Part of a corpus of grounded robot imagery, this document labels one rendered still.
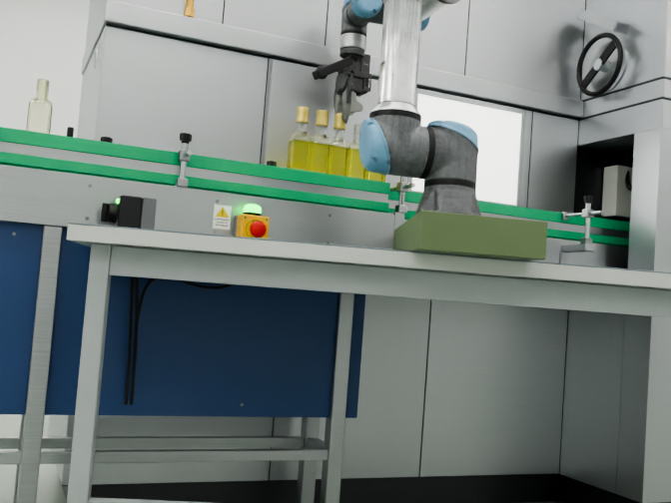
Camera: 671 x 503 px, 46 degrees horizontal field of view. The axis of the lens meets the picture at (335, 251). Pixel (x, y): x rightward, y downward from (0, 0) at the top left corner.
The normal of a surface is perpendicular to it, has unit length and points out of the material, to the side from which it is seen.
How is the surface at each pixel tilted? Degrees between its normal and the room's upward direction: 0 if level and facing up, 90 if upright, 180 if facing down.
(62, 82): 90
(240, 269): 90
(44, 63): 90
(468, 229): 90
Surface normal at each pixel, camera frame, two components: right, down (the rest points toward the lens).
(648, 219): -0.91, -0.09
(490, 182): 0.40, -0.03
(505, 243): 0.12, -0.05
